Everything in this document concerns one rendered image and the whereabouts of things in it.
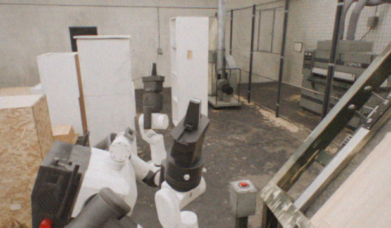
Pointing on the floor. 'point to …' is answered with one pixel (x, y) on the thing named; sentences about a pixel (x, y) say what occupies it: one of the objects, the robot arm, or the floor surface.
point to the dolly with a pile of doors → (64, 133)
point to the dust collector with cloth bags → (217, 95)
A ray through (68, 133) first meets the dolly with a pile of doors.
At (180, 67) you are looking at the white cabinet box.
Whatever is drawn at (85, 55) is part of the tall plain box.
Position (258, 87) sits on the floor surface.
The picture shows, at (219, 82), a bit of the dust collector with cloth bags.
